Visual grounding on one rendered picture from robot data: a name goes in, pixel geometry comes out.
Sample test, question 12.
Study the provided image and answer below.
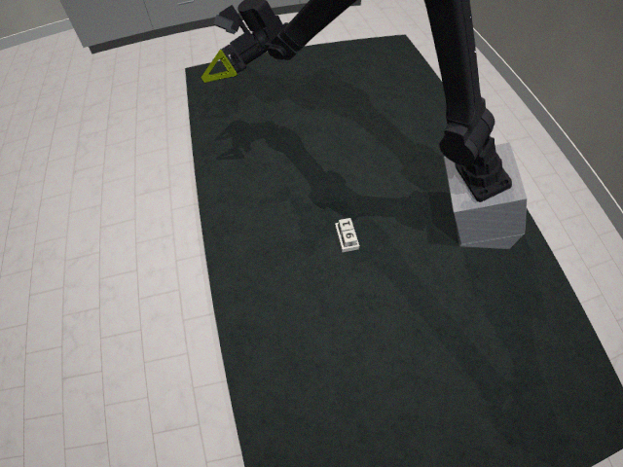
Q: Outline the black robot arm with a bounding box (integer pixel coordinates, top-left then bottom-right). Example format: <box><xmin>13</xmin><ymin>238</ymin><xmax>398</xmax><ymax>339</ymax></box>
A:
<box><xmin>213</xmin><ymin>0</ymin><xmax>512</xmax><ymax>202</ymax></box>

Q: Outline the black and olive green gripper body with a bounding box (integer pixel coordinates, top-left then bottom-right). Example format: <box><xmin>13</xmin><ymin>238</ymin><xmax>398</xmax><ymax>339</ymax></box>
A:
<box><xmin>221</xmin><ymin>41</ymin><xmax>264</xmax><ymax>73</ymax></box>

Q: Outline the beige open-top tray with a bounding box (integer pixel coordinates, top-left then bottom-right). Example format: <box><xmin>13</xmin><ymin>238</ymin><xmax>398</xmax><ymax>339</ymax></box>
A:
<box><xmin>335</xmin><ymin>223</ymin><xmax>359</xmax><ymax>253</ymax></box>

